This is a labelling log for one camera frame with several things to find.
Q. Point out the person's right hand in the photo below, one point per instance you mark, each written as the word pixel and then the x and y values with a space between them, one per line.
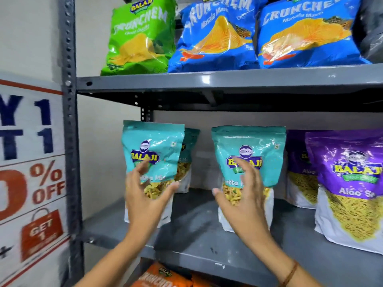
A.
pixel 248 212

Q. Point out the grey Rumbles bag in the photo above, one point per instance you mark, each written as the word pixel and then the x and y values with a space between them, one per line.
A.
pixel 372 29

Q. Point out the person's right forearm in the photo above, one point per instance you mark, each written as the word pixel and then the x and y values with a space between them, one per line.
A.
pixel 269 251

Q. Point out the white promotional poster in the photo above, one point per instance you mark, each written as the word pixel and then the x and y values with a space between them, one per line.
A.
pixel 30 176

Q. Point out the blue Crunchem bag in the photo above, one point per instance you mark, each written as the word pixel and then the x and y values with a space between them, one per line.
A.
pixel 215 35
pixel 305 35

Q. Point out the purple Aloo Sev pouch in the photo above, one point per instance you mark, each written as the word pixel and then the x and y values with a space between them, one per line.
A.
pixel 350 206
pixel 296 164

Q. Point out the orange Crunchem bag below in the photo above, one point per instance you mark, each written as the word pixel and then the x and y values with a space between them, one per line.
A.
pixel 158 277

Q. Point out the person's left forearm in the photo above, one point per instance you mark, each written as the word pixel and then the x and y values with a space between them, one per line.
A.
pixel 113 266

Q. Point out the person's left hand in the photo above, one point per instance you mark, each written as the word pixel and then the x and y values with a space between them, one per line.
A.
pixel 143 206

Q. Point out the green Crunchem bag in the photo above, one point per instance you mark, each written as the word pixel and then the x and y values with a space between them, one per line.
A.
pixel 140 35

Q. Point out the grey metal shelf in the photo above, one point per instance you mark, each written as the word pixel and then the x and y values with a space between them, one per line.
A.
pixel 239 77

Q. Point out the teal Balaji pouch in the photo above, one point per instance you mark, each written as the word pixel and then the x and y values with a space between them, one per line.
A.
pixel 188 146
pixel 254 140
pixel 155 140

